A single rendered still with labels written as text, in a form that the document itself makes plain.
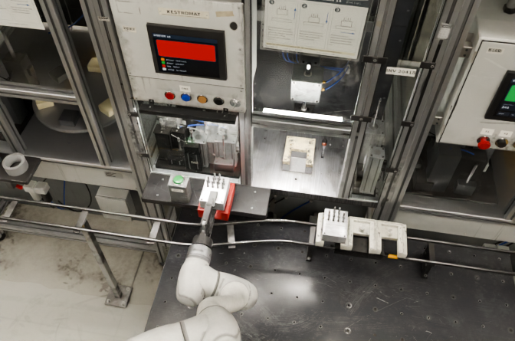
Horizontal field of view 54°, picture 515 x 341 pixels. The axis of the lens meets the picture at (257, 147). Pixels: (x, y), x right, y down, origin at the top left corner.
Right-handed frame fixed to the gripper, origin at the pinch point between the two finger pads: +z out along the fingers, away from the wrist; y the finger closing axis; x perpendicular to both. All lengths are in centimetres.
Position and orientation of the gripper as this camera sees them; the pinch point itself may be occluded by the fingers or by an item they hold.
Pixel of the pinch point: (212, 201)
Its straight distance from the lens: 201.2
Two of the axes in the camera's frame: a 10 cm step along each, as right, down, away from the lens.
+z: 1.6, -7.7, 6.1
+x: -9.9, -1.3, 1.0
